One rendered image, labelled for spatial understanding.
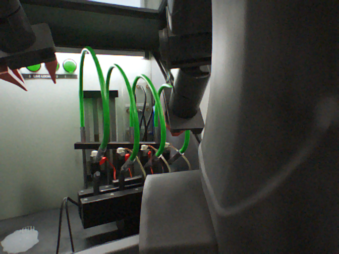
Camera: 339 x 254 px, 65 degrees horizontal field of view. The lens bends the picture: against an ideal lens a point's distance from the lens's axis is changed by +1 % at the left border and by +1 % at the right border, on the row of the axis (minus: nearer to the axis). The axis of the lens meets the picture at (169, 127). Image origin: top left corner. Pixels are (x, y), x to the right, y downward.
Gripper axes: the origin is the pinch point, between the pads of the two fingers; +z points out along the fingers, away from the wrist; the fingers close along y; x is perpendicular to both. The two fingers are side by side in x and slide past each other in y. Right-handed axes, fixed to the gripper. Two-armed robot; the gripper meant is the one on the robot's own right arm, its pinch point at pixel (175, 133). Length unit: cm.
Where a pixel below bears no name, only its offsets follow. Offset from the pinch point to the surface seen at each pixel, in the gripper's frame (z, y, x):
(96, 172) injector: 26.7, 5.2, 18.5
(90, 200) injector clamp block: 31.0, -1.8, 20.6
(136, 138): 10.7, 6.1, 7.5
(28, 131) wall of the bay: 39, 29, 43
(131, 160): 18.5, 4.0, 8.7
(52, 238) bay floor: 47, -7, 33
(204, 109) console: 26.1, 27.1, -20.1
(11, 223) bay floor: 57, 3, 49
